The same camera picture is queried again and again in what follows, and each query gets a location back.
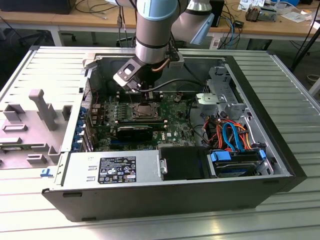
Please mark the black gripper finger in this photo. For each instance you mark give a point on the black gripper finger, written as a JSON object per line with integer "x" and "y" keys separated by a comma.
{"x": 146, "y": 101}

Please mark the silver CPU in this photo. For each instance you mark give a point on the silver CPU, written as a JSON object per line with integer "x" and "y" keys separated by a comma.
{"x": 146, "y": 112}

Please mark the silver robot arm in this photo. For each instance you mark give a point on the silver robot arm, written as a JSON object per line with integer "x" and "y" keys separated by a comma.
{"x": 152, "y": 32}

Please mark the CPU socket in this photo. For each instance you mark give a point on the CPU socket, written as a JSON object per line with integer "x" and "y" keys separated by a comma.
{"x": 133, "y": 116}

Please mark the blue expansion slot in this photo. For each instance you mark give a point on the blue expansion slot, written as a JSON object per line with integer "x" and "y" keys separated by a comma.
{"x": 125, "y": 146}

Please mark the round coin battery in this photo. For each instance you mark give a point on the round coin battery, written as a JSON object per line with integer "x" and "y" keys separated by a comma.
{"x": 178, "y": 98}

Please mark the black graphics card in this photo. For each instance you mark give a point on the black graphics card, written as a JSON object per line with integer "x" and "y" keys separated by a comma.
{"x": 135, "y": 133}

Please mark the green motherboard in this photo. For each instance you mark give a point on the green motherboard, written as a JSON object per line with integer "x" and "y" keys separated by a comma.
{"x": 175, "y": 120}

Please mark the white board sticker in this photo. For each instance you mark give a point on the white board sticker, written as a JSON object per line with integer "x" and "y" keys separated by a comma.
{"x": 169, "y": 135}

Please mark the small silver metal latch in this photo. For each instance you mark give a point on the small silver metal latch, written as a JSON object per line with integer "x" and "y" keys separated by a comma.
{"x": 163, "y": 166}

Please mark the metal disk bay cage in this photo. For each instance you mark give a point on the metal disk bay cage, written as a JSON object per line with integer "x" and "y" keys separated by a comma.
{"x": 220, "y": 80}

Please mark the blue card retainer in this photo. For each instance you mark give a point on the blue card retainer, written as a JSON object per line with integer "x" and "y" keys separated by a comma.
{"x": 80, "y": 125}

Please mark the black power supply label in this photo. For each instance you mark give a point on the black power supply label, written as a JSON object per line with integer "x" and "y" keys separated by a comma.
{"x": 117, "y": 170}

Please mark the hard disk in blue carrier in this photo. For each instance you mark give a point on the hard disk in blue carrier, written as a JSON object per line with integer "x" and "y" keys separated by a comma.
{"x": 220, "y": 157}

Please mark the tall black box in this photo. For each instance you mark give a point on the tall black box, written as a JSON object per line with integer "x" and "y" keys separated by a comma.
{"x": 217, "y": 12}

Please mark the grey power supply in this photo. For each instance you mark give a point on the grey power supply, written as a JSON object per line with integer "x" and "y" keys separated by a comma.
{"x": 80, "y": 172}

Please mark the black open PC case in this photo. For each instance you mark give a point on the black open PC case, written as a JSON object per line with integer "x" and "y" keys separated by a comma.
{"x": 150, "y": 200}

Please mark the small black adapter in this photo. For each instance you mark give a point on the small black adapter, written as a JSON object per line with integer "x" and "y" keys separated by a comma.
{"x": 238, "y": 23}

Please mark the small electronic device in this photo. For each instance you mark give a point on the small electronic device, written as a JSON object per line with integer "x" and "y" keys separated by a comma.
{"x": 252, "y": 13}

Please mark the grey parts rack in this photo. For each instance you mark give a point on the grey parts rack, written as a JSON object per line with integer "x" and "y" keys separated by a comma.
{"x": 30, "y": 140}

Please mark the white printed boxes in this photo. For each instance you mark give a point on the white printed boxes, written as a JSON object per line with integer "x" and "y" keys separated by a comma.
{"x": 250, "y": 3}

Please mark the wooden desk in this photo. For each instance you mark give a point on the wooden desk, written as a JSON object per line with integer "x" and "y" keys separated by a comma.
{"x": 37, "y": 20}

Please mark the wide black box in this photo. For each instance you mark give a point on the wide black box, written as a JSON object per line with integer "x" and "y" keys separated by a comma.
{"x": 37, "y": 6}

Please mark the green RAM stick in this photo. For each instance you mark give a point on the green RAM stick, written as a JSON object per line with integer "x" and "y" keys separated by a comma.
{"x": 11, "y": 148}

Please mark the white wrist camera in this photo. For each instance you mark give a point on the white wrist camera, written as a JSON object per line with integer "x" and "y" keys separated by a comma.
{"x": 125, "y": 77}

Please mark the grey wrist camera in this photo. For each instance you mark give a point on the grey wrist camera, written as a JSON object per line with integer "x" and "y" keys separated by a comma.
{"x": 176, "y": 63}

